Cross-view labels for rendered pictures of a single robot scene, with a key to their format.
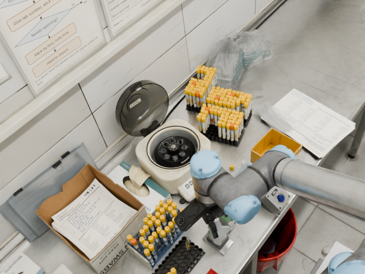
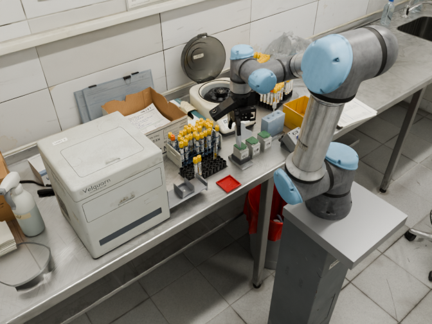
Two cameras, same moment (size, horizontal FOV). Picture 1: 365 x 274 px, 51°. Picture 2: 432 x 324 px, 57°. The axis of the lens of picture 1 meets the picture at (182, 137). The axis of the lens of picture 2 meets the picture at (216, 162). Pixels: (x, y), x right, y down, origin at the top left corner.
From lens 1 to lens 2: 0.71 m
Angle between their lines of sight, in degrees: 11
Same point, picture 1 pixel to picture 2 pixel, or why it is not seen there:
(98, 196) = (152, 114)
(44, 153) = (120, 64)
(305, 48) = not seen: hidden behind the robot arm
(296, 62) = not seen: hidden behind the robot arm
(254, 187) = (274, 67)
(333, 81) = (367, 87)
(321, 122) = (348, 107)
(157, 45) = (225, 18)
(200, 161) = (238, 47)
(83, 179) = (143, 99)
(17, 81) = not seen: outside the picture
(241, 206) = (261, 73)
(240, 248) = (258, 168)
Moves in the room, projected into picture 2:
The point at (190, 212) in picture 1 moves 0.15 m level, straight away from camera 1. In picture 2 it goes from (223, 105) to (224, 83)
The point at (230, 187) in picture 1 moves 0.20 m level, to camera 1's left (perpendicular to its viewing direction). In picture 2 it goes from (256, 64) to (191, 63)
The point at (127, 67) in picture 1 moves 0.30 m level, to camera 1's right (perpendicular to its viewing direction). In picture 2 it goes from (199, 24) to (265, 26)
